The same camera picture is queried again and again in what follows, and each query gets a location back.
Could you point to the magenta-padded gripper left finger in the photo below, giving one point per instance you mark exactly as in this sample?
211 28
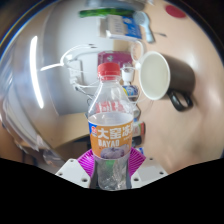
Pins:
75 171

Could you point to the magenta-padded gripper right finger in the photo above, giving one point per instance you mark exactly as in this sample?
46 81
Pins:
146 170

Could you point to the clear red-capped drink bottle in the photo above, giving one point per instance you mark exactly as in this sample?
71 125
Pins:
110 133

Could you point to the small white blue-label bottle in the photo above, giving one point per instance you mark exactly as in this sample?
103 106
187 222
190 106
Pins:
129 85

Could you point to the black mug white inside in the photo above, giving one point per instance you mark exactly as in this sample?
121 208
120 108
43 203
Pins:
178 76

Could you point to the white power strip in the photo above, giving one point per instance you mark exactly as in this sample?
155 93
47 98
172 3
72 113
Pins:
75 71

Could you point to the under-shelf light tube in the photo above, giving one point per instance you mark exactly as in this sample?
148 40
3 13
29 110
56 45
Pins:
35 71

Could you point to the magenta pouch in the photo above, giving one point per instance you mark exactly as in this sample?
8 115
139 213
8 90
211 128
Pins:
115 58

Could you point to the blue and white carton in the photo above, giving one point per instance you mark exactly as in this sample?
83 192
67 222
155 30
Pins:
121 28

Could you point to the light blue hairbrush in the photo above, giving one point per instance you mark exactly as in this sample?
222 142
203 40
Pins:
145 21

